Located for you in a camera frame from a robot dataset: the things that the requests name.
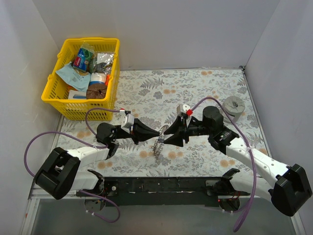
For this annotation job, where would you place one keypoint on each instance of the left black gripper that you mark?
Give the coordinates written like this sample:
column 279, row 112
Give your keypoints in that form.
column 134, row 132

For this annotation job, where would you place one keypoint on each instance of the light blue paper pouch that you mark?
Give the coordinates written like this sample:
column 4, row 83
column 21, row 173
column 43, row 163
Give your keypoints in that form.
column 74, row 77

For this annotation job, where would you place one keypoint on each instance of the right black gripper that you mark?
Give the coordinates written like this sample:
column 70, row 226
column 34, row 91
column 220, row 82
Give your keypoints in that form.
column 184, row 131

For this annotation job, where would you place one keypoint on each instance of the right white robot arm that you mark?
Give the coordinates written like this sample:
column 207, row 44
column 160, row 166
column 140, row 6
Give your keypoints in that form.
column 286, row 187

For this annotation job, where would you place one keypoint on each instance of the red blue snack pack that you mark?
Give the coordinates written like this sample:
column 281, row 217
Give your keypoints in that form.
column 80, row 63

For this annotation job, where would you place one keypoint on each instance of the silver foil bag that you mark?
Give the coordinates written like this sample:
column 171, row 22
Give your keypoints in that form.
column 104, row 63

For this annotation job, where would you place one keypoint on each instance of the grey paper wrapped roll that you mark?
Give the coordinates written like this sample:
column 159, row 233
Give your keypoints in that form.
column 234, row 107

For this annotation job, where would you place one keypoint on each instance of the green snack packet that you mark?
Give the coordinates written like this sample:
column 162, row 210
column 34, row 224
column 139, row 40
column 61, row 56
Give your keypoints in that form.
column 86, row 51

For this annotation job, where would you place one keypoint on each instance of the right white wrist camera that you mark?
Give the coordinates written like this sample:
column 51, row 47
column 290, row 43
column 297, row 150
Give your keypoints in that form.
column 185, row 113

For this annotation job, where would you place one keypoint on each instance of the white blue box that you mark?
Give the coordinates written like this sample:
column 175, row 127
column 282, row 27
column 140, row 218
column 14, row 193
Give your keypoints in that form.
column 76, row 95

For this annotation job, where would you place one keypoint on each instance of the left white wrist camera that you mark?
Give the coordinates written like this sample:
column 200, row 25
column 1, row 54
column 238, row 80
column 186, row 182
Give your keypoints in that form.
column 128, row 120

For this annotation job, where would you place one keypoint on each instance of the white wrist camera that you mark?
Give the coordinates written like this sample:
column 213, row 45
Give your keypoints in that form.
column 128, row 120
column 185, row 113

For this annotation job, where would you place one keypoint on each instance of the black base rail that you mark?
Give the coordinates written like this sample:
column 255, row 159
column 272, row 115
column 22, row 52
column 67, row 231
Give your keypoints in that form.
column 150, row 191

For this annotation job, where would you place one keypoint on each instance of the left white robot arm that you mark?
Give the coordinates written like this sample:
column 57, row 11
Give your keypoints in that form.
column 62, row 170

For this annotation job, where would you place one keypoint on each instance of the floral table mat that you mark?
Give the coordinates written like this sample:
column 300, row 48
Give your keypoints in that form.
column 153, row 96

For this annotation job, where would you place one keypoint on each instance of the yellow plastic basket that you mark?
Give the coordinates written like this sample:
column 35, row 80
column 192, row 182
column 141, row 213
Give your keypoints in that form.
column 56, row 90

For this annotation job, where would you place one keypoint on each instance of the metal disc keyring holder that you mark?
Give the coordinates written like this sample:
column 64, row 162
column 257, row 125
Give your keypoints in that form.
column 158, row 144

